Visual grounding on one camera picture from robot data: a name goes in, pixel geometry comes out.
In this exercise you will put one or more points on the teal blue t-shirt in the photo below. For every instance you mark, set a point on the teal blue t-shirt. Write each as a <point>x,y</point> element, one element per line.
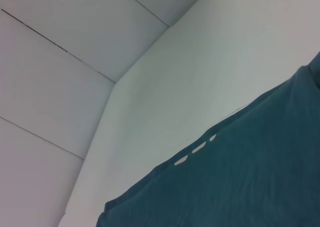
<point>237,167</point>

